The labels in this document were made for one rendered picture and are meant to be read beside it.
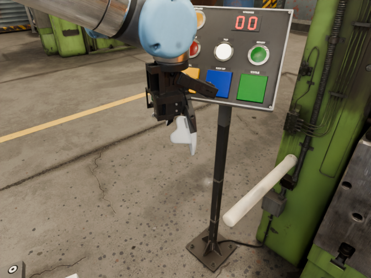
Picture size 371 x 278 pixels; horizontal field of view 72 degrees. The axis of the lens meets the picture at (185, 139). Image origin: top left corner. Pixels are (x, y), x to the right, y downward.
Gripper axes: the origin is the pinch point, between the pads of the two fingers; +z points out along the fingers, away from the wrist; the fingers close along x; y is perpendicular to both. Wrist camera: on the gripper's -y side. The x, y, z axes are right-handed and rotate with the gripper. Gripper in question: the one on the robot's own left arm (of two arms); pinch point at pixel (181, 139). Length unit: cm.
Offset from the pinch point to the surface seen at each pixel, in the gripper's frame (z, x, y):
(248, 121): 93, -128, -135
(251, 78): -9.8, -5.9, -24.7
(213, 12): -24.9, -23.0, -21.5
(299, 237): 71, 5, -59
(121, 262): 93, -34, 20
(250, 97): -5.3, -3.5, -23.5
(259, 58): -14.7, -7.3, -27.9
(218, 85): -7.2, -11.2, -17.5
